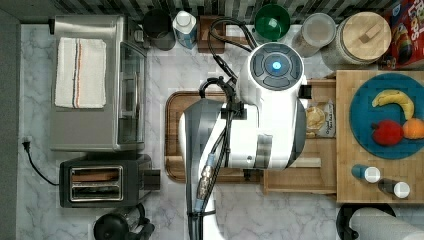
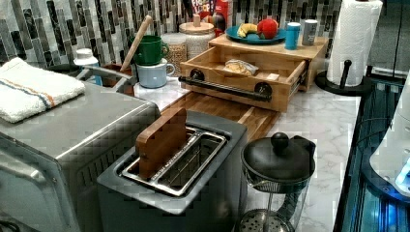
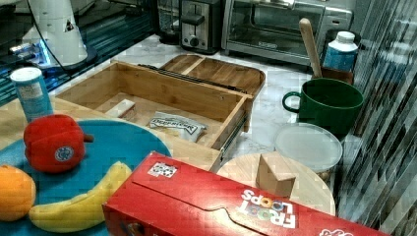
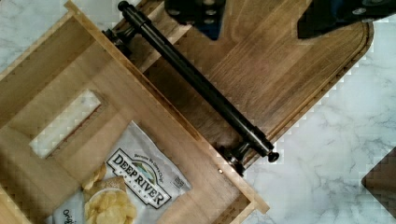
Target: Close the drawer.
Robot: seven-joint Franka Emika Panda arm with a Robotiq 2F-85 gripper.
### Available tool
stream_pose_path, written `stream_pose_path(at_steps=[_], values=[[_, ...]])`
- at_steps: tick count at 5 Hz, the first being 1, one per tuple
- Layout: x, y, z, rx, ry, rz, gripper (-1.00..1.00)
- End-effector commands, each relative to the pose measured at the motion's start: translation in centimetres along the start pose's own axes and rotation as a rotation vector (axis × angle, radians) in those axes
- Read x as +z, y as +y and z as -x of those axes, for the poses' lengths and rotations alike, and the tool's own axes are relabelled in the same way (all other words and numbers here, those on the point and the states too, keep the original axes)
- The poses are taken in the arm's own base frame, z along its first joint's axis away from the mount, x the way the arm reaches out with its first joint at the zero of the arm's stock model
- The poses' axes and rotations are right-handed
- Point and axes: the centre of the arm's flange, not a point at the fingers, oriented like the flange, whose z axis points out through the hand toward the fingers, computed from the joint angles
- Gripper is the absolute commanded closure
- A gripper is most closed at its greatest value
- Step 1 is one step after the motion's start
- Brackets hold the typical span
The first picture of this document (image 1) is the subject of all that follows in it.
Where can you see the bamboo drawer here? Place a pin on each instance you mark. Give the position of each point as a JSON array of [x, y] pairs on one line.
[[315, 170]]

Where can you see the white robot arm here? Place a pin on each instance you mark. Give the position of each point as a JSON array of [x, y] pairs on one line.
[[256, 121]]

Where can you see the bamboo drawer cabinet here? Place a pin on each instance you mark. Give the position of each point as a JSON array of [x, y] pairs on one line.
[[349, 152]]

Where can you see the dark wooden cutting board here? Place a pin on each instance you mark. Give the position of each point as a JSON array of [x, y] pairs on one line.
[[174, 164]]

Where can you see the brown wooden box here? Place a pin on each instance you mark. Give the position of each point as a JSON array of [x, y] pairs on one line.
[[203, 38]]

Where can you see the stainless toaster oven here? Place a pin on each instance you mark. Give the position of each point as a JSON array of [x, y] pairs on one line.
[[119, 125]]

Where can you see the blue white carton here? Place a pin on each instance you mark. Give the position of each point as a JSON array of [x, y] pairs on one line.
[[185, 29]]

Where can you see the dark grey cup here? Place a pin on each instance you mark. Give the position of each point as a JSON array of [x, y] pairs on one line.
[[157, 25]]

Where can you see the bag of snacks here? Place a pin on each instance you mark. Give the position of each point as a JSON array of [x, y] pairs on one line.
[[320, 119]]

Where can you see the green bowl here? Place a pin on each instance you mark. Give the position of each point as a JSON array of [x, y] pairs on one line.
[[271, 23]]

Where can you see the black two-slot toaster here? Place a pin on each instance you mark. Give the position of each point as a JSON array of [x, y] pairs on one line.
[[107, 180]]

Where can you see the black coffee grinder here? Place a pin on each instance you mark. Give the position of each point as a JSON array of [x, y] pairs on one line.
[[127, 223]]

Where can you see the clear glass jar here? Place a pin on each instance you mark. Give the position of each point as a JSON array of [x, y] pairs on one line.
[[317, 31]]

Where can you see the white striped dish towel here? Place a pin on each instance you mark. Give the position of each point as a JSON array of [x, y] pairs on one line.
[[81, 69]]

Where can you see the blue round plate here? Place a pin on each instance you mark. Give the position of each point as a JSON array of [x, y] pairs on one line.
[[362, 114]]

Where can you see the blue shaker white cap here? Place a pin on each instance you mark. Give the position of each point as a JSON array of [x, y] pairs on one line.
[[368, 173]]

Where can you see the canister with wooden lid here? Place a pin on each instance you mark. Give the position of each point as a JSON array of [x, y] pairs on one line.
[[360, 39]]

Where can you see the red apple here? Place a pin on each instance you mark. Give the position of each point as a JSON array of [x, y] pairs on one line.
[[387, 132]]

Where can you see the paper towel roll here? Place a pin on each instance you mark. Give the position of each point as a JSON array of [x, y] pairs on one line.
[[373, 222]]

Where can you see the yellow banana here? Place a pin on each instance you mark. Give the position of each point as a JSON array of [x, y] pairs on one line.
[[392, 96]]

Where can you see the dark shaker white cap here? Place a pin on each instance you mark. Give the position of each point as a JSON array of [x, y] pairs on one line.
[[399, 189]]

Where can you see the orange fruit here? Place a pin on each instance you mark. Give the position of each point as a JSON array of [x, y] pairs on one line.
[[413, 129]]

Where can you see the red cereal box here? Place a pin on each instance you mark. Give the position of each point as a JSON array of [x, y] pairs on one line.
[[406, 50]]

